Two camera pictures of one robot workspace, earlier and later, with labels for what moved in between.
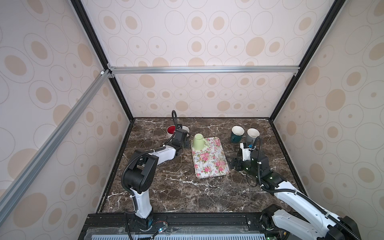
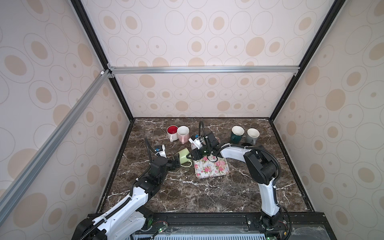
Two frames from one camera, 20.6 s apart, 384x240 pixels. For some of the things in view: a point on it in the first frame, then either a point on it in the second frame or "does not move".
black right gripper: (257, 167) -> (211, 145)
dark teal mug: (237, 132) does not move
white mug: (170, 130) does not move
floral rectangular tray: (211, 161) does not move
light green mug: (199, 142) -> (183, 157)
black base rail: (181, 226) does not move
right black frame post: (336, 7) does not move
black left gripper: (186, 141) -> (174, 165)
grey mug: (252, 134) does not move
